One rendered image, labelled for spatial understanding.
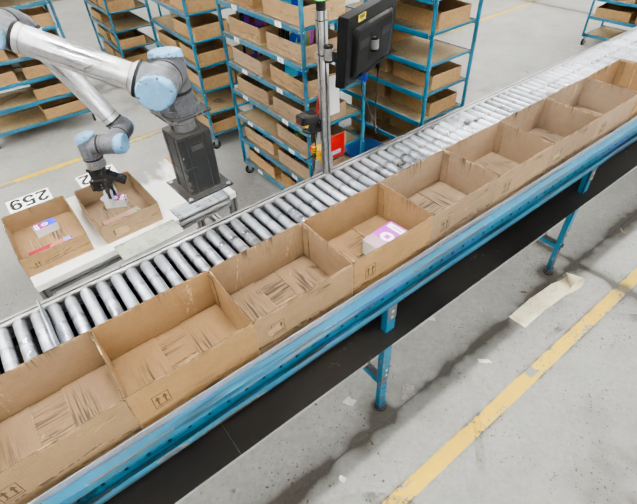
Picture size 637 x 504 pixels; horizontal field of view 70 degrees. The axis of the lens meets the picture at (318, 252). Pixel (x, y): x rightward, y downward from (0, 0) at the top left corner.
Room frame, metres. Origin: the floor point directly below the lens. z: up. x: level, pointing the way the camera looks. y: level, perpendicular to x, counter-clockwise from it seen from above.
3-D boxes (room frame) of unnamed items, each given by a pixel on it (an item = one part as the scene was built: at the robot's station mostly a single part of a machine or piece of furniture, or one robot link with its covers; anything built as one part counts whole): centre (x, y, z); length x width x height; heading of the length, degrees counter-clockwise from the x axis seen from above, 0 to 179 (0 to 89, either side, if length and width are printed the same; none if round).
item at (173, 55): (2.05, 0.61, 1.36); 0.17 x 0.15 x 0.18; 178
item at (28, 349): (0.97, 1.06, 0.72); 0.52 x 0.05 x 0.05; 35
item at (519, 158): (1.75, -0.83, 0.96); 0.39 x 0.29 x 0.17; 125
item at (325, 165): (2.11, -0.07, 1.11); 0.12 x 0.05 x 0.88; 125
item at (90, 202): (1.83, 0.97, 0.80); 0.38 x 0.28 x 0.10; 37
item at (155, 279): (1.27, 0.63, 0.72); 0.52 x 0.05 x 0.05; 35
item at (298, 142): (2.85, 0.00, 0.59); 0.40 x 0.30 x 0.10; 33
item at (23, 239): (1.64, 1.24, 0.80); 0.38 x 0.28 x 0.10; 35
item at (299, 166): (2.85, 0.01, 0.39); 0.40 x 0.30 x 0.10; 36
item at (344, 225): (1.30, -0.19, 0.96); 0.39 x 0.29 x 0.17; 125
